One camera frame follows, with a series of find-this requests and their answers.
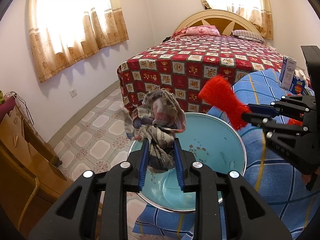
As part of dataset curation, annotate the pink pillow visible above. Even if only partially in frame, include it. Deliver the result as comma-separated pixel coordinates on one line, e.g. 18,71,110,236
185,25,220,36

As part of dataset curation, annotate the left window curtain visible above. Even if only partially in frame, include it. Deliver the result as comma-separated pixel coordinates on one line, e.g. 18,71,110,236
28,0,129,82

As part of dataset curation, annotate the blue plaid tablecloth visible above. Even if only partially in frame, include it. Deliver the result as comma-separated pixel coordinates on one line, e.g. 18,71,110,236
132,69,319,239

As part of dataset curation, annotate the bed with red patterned cover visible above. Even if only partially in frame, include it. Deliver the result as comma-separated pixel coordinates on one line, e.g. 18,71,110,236
117,35,283,113

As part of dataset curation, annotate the striped pillow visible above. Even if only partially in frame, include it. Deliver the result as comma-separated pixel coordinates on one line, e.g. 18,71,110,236
232,30,265,43

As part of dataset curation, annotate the white wall socket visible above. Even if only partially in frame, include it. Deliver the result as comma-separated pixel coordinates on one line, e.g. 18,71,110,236
69,89,77,98

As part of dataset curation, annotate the blue milk carton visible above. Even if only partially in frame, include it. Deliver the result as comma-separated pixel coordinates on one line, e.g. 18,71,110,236
290,69,308,94

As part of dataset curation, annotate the beige wooden headboard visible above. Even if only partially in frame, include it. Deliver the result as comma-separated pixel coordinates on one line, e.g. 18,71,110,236
174,9,259,35

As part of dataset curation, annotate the wooden cabinet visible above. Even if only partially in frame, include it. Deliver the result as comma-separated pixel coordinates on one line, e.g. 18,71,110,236
1,106,72,238

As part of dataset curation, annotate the white tall carton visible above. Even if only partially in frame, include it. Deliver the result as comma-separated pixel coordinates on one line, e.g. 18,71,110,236
279,56,297,90

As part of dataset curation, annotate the red knitted cloth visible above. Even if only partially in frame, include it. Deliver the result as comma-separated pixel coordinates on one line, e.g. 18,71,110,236
199,75,251,130

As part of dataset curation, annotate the plaid rag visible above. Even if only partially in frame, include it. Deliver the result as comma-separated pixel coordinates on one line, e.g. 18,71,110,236
121,89,186,173

